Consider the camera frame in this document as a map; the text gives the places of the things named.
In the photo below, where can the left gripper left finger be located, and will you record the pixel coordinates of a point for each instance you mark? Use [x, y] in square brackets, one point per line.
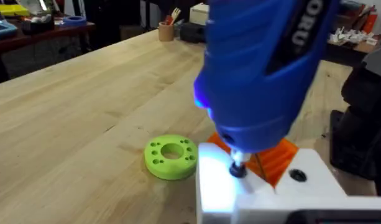
[215, 186]

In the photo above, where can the blue tray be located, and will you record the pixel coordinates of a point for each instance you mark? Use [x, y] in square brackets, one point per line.
[2, 29]

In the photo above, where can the black box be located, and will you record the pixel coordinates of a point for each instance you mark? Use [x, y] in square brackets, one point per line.
[191, 32]

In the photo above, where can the wooden fork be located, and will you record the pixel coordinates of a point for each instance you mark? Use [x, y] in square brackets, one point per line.
[175, 15]

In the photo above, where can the green disc with holes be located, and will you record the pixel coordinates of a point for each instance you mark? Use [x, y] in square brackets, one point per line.
[170, 165]

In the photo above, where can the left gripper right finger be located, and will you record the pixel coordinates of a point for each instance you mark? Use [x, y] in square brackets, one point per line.
[314, 180]

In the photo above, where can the blue tape roll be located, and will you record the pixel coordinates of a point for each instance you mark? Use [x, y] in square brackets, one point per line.
[74, 21]

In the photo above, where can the blue electric screwdriver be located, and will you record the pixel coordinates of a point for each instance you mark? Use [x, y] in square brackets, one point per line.
[255, 93]

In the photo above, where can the white box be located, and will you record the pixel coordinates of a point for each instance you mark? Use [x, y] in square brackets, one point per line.
[199, 14]

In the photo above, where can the heap of white parts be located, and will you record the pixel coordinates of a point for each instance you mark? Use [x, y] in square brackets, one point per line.
[351, 36]

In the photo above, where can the brown cup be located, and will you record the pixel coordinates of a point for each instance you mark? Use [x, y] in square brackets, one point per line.
[165, 32]

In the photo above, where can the dark wooden side table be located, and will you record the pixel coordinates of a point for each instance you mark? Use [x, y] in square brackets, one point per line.
[38, 39]

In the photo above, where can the yellow board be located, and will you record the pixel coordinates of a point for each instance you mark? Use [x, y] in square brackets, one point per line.
[10, 10]

